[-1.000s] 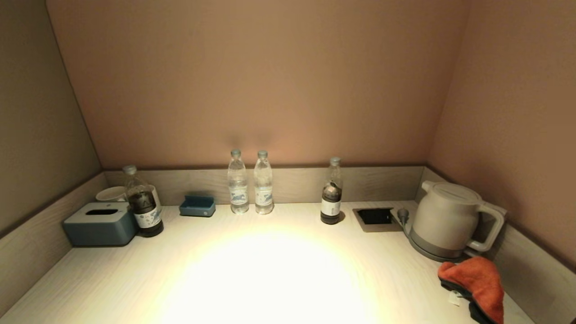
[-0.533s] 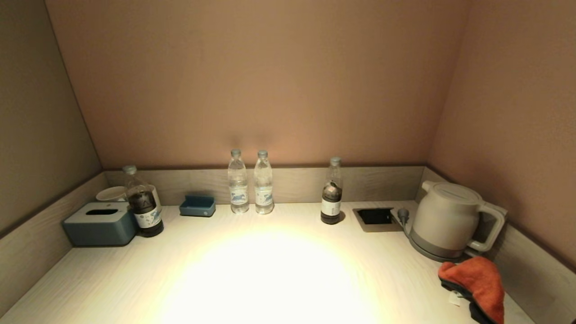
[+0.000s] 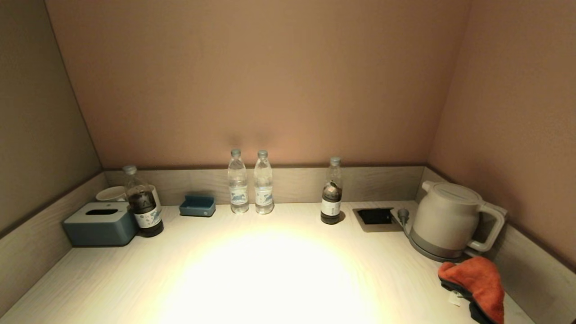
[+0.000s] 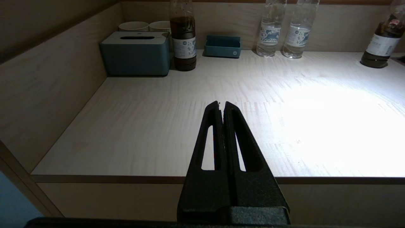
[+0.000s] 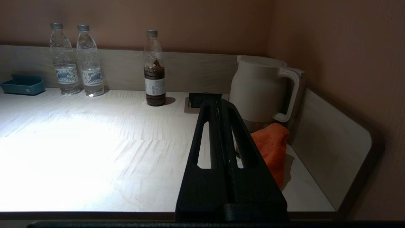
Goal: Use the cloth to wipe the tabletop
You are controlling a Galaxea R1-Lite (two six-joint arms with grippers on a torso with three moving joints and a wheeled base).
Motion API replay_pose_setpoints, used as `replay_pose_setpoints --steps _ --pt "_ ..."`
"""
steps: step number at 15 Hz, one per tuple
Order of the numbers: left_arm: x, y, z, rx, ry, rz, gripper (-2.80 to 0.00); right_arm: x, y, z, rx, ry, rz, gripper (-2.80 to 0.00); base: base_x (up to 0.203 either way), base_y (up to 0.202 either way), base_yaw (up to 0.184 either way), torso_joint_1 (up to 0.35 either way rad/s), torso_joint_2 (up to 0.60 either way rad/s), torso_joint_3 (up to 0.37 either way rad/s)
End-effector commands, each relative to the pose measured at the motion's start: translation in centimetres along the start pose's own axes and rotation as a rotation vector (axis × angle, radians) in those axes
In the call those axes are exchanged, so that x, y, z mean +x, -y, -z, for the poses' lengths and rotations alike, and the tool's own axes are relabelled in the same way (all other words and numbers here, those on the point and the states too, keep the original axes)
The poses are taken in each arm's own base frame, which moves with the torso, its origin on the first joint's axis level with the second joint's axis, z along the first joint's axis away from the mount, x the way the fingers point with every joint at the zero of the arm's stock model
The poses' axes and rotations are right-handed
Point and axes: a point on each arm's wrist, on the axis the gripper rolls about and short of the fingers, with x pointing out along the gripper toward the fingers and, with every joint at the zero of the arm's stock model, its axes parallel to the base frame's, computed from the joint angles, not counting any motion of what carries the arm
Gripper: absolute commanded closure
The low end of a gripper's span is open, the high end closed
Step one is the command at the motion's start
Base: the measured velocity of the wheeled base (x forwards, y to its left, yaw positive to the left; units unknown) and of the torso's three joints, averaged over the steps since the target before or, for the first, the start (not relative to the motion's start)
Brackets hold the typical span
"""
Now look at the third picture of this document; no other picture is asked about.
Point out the orange microfibre cloth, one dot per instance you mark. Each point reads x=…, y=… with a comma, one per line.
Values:
x=481, y=279

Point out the clear water bottle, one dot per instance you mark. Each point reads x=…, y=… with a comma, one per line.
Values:
x=238, y=189
x=263, y=189

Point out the slim dark drink bottle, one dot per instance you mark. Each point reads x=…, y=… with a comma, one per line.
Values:
x=331, y=202

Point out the small blue tray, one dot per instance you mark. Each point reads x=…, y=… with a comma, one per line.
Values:
x=197, y=207

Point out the recessed black socket box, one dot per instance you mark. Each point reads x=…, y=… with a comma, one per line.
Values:
x=375, y=217

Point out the grey power plug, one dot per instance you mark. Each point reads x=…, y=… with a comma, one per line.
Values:
x=402, y=215

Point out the large dark drink bottle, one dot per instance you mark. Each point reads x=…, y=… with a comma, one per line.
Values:
x=144, y=207

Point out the grey kettle base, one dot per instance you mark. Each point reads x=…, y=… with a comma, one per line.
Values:
x=425, y=251

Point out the white electric kettle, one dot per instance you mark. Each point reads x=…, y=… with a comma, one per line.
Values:
x=445, y=216

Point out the white ceramic mug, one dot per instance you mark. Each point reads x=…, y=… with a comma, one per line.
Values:
x=108, y=194

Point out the blue-grey tissue box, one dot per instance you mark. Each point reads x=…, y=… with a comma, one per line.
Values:
x=100, y=227

